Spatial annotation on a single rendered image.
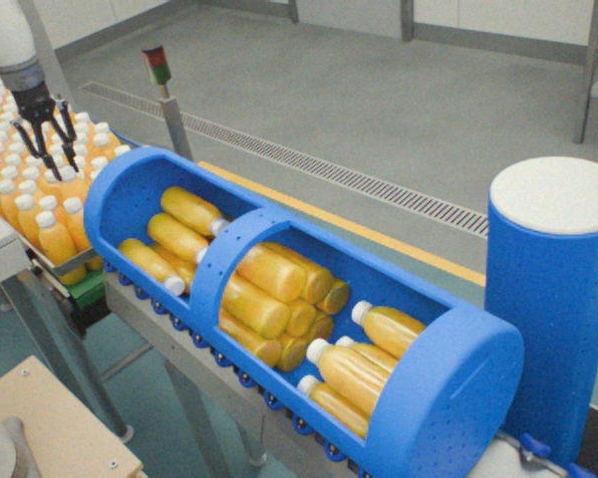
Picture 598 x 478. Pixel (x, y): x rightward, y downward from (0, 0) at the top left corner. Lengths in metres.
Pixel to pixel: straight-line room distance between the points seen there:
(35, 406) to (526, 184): 1.06
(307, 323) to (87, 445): 0.41
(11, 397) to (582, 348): 1.19
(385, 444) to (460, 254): 2.08
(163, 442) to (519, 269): 1.46
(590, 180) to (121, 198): 1.01
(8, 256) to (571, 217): 1.21
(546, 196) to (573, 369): 0.44
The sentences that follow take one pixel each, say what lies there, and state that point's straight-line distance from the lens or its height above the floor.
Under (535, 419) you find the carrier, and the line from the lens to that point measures 1.75.
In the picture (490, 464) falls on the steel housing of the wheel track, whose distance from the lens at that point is 1.08.
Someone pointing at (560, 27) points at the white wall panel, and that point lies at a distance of 4.47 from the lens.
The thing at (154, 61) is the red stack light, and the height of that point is 1.23.
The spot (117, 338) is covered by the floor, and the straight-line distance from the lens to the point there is 2.80.
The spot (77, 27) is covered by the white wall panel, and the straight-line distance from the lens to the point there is 6.11.
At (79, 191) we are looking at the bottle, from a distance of 1.60.
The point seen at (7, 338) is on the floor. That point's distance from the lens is 3.08.
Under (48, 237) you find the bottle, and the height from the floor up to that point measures 1.05.
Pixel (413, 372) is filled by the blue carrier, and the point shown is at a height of 1.22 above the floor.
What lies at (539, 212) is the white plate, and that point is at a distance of 1.36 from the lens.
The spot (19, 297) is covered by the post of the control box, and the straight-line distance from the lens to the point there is 1.70.
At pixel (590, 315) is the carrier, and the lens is 1.51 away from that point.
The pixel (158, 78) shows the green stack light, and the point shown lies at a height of 1.18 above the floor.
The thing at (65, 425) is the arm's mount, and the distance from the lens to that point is 1.09.
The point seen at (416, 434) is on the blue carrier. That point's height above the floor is 1.18.
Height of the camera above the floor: 1.84
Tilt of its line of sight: 37 degrees down
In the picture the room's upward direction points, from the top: 11 degrees counter-clockwise
